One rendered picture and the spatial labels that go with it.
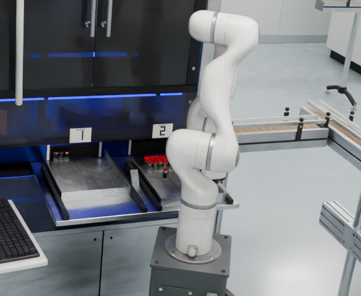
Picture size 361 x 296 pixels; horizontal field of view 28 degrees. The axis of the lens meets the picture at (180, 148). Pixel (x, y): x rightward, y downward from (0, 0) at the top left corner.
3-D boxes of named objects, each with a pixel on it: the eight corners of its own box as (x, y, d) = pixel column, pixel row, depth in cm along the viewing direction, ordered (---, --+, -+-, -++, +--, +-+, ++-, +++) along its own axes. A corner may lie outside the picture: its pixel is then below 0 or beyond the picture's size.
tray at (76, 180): (42, 161, 294) (42, 153, 292) (104, 157, 303) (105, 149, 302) (61, 201, 265) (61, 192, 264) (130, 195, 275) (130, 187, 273)
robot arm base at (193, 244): (219, 268, 239) (226, 218, 231) (161, 260, 240) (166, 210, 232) (221, 238, 256) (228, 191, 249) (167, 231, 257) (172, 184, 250)
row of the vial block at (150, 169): (145, 171, 294) (146, 161, 292) (187, 168, 301) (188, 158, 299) (147, 174, 292) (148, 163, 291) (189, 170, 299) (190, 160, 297)
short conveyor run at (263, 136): (193, 157, 321) (197, 124, 314) (180, 143, 334) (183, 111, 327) (327, 148, 346) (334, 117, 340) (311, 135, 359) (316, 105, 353)
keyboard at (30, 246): (-31, 207, 270) (-31, 201, 269) (7, 202, 276) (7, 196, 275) (-3, 264, 238) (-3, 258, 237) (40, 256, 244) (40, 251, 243)
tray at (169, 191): (131, 167, 297) (133, 159, 296) (191, 162, 307) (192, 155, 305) (160, 207, 268) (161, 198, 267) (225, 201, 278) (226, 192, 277)
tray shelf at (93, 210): (29, 166, 293) (29, 162, 292) (191, 155, 318) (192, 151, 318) (55, 226, 252) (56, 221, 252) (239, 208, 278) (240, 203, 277)
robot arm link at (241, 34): (188, 166, 240) (237, 175, 238) (183, 167, 228) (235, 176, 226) (214, 14, 239) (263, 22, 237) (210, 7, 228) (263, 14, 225)
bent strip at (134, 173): (129, 183, 283) (130, 169, 281) (136, 182, 285) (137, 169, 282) (140, 200, 272) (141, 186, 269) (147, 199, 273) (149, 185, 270)
